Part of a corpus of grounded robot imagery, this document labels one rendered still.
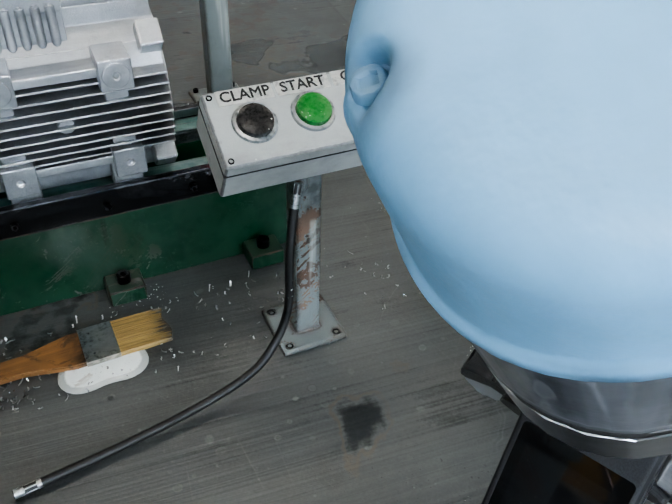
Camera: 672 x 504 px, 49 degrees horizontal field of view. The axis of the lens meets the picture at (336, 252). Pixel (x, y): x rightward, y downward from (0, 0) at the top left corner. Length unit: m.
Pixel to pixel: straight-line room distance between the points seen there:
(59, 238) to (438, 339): 0.40
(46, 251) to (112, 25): 0.24
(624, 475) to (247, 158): 0.40
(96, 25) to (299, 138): 0.24
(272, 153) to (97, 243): 0.29
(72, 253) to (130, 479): 0.26
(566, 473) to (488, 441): 0.45
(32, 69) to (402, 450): 0.47
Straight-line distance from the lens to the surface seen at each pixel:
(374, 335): 0.78
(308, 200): 0.67
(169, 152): 0.77
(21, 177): 0.74
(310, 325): 0.77
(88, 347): 0.79
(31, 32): 0.73
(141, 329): 0.80
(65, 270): 0.83
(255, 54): 1.35
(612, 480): 0.26
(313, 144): 0.60
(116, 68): 0.69
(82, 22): 0.74
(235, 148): 0.58
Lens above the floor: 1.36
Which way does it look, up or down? 39 degrees down
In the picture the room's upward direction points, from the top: 2 degrees clockwise
